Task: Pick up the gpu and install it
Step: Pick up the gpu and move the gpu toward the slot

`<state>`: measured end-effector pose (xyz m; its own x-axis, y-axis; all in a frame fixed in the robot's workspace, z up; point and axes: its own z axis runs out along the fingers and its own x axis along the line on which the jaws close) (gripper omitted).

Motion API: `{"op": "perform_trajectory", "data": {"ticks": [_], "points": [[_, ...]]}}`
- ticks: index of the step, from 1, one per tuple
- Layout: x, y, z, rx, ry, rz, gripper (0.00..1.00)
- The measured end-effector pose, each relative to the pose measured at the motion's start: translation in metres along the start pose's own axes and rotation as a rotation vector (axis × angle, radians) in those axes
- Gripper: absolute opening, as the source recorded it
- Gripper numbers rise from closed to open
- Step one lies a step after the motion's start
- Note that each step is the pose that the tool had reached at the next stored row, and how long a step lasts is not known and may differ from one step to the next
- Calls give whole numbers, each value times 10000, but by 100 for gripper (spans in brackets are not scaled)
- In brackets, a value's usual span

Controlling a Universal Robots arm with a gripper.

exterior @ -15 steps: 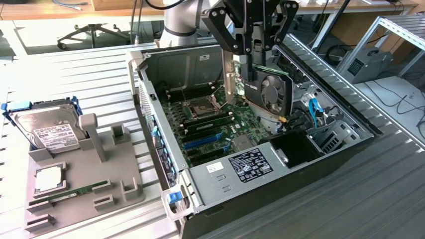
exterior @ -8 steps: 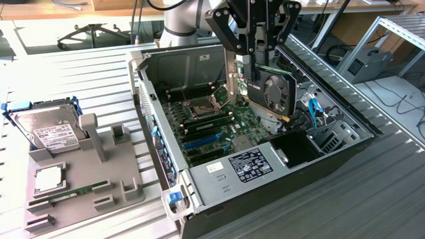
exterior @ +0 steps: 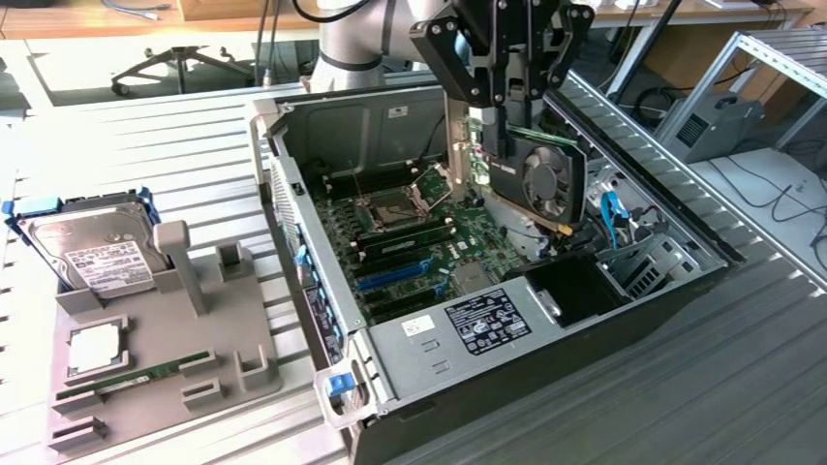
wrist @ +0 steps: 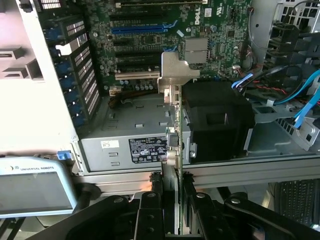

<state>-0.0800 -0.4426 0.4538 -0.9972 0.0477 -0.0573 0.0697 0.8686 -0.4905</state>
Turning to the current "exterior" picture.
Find long wooden desk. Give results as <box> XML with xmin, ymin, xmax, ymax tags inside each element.
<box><xmin>580</xmin><ymin>0</ymin><xmax>815</xmax><ymax>30</ymax></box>

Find green RAM stick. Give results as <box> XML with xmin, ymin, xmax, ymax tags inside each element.
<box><xmin>56</xmin><ymin>352</ymin><xmax>212</xmax><ymax>399</ymax></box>

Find silver chipset heatsink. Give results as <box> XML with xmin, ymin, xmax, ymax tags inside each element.
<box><xmin>450</xmin><ymin>264</ymin><xmax>496</xmax><ymax>292</ymax></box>

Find aluminium frame shelf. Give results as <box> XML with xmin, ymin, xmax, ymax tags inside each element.
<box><xmin>649</xmin><ymin>26</ymin><xmax>827</xmax><ymax>151</ymax></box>

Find blue disk wire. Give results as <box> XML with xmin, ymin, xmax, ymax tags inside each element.
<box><xmin>598</xmin><ymin>191</ymin><xmax>632</xmax><ymax>251</ymax></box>

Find black expansion slot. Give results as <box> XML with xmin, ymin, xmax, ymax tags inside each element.
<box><xmin>366</xmin><ymin>285</ymin><xmax>446</xmax><ymax>321</ymax></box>

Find grey power supply unit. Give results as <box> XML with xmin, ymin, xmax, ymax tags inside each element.
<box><xmin>352</xmin><ymin>278</ymin><xmax>564</xmax><ymax>404</ymax></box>

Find black office chair base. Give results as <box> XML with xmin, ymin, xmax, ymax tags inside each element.
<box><xmin>106</xmin><ymin>44</ymin><xmax>260</xmax><ymax>97</ymax></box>

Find brown cardboard box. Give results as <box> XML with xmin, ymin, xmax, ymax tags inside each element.
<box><xmin>180</xmin><ymin>0</ymin><xmax>276</xmax><ymax>21</ymax></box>

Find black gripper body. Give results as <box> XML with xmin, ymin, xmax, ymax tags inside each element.
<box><xmin>450</xmin><ymin>0</ymin><xmax>569</xmax><ymax>49</ymax></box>

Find grey parts rack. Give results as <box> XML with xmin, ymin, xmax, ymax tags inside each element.
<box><xmin>42</xmin><ymin>218</ymin><xmax>285</xmax><ymax>459</ymax></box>

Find CPU socket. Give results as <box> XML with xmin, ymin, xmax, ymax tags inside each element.
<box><xmin>357</xmin><ymin>191</ymin><xmax>428</xmax><ymax>233</ymax></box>

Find black power wire bundle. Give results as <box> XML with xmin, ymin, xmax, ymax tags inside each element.
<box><xmin>534</xmin><ymin>227</ymin><xmax>612</xmax><ymax>258</ymax></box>

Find black installed RAM stick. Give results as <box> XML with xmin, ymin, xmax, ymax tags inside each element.
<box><xmin>356</xmin><ymin>223</ymin><xmax>457</xmax><ymax>258</ymax></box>

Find blue expansion slot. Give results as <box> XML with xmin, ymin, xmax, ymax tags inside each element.
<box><xmin>356</xmin><ymin>259</ymin><xmax>433</xmax><ymax>292</ymax></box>

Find grey equipment box black handle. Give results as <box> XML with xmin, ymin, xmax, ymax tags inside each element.
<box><xmin>670</xmin><ymin>91</ymin><xmax>766</xmax><ymax>164</ymax></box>

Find metal socket cover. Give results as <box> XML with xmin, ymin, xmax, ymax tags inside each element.
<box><xmin>405</xmin><ymin>163</ymin><xmax>457</xmax><ymax>217</ymax></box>

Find silver hard disk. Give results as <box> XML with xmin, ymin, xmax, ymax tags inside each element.
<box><xmin>17</xmin><ymin>202</ymin><xmax>173</xmax><ymax>299</ymax></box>

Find coiled black cable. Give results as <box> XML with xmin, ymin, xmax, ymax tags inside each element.
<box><xmin>636</xmin><ymin>86</ymin><xmax>680</xmax><ymax>120</ymax></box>

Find green motherboard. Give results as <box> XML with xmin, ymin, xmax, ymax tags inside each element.
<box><xmin>312</xmin><ymin>162</ymin><xmax>537</xmax><ymax>326</ymax></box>

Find wooden desk with box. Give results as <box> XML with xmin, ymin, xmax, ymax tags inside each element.
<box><xmin>0</xmin><ymin>0</ymin><xmax>322</xmax><ymax>41</ymax></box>

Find silver disk bay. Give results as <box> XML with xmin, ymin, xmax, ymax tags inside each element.
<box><xmin>597</xmin><ymin>236</ymin><xmax>702</xmax><ymax>299</ymax></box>

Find blue disk caddy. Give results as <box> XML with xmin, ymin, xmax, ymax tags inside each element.
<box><xmin>1</xmin><ymin>186</ymin><xmax>162</xmax><ymax>292</ymax></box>

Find open black PC case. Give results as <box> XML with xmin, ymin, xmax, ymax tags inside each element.
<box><xmin>248</xmin><ymin>70</ymin><xmax>748</xmax><ymax>465</ymax></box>

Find black graphics card with fan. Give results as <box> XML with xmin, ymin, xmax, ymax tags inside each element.
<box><xmin>442</xmin><ymin>89</ymin><xmax>589</xmax><ymax>238</ymax></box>

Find silver CPU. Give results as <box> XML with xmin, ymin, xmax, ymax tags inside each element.
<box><xmin>66</xmin><ymin>323</ymin><xmax>125</xmax><ymax>374</ymax></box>

